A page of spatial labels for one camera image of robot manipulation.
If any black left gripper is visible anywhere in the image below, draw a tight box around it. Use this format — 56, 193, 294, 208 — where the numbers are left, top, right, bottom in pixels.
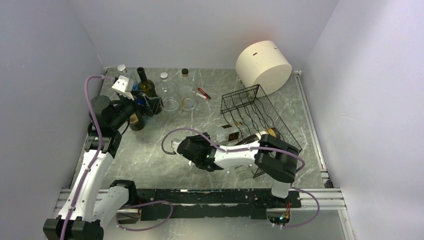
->
110, 89, 161, 130

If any silver capped clear bottle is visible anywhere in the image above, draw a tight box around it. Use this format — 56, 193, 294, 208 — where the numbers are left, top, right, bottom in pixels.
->
158, 72, 180, 112

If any dark wine bottle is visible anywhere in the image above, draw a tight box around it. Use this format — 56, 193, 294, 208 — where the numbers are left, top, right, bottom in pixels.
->
136, 67, 159, 97

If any silver necked green wine bottle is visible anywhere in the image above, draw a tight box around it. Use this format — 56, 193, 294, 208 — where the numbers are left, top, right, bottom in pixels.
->
129, 111, 146, 132

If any blue labelled clear bottle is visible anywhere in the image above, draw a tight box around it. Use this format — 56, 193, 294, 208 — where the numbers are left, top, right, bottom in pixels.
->
117, 64, 141, 90

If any gold capped amber wine bottle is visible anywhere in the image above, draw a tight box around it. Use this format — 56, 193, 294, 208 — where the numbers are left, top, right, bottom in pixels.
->
233, 127, 282, 147

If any black gold capped clear bottle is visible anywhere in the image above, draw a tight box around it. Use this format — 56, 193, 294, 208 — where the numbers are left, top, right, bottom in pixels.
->
208, 124, 241, 145

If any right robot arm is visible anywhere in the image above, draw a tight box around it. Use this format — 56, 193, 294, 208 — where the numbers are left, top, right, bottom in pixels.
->
171, 134, 301, 207

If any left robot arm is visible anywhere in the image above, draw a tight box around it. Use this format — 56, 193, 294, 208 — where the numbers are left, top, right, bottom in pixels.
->
43, 95, 148, 240

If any white marker pen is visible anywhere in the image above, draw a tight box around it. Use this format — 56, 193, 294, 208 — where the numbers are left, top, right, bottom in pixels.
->
196, 92, 208, 100

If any red utility knife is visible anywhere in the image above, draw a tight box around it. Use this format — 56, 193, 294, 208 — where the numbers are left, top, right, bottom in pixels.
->
197, 87, 211, 100

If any cream cylindrical appliance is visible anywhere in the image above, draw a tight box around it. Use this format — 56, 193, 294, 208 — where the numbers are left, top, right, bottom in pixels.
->
235, 40, 293, 95

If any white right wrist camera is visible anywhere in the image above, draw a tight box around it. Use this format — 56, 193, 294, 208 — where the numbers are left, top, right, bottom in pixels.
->
171, 139, 182, 154

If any black wire wine rack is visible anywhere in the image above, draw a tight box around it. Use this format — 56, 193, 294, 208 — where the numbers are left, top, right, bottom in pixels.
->
220, 84, 303, 179

